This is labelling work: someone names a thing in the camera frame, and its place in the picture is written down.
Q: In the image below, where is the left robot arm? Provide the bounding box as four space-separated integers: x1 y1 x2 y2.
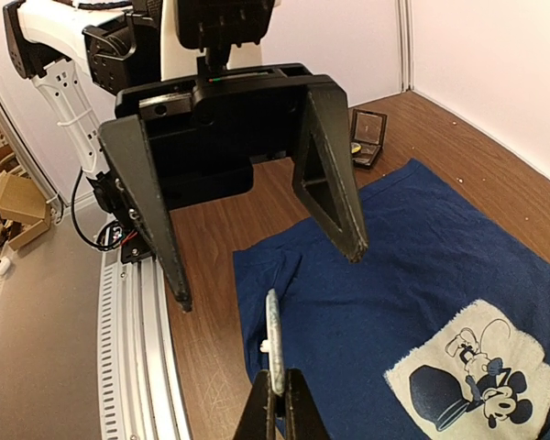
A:
3 1 369 311

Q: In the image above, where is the left aluminium frame post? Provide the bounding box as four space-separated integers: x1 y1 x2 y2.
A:
395 0 414 93

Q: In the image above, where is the starry night round brooch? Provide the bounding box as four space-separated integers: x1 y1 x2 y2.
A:
351 142 362 154

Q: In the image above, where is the navy white clothing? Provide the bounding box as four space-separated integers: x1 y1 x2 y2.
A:
234 160 550 439

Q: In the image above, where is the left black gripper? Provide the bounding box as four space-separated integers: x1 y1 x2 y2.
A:
98 63 368 313

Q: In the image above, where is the black brooch display box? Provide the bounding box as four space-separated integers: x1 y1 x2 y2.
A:
350 109 388 170

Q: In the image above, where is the cardboard box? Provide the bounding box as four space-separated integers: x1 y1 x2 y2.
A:
0 173 51 251

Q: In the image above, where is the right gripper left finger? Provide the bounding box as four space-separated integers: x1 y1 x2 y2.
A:
233 369 275 440

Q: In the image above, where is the portrait round brooch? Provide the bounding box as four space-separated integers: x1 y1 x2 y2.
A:
260 289 285 397

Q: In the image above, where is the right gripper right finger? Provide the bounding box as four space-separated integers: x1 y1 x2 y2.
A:
283 368 330 440

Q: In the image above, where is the front aluminium rail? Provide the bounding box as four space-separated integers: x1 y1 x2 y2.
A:
0 252 192 439

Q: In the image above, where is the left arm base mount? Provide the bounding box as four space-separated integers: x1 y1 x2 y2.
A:
95 220 153 264

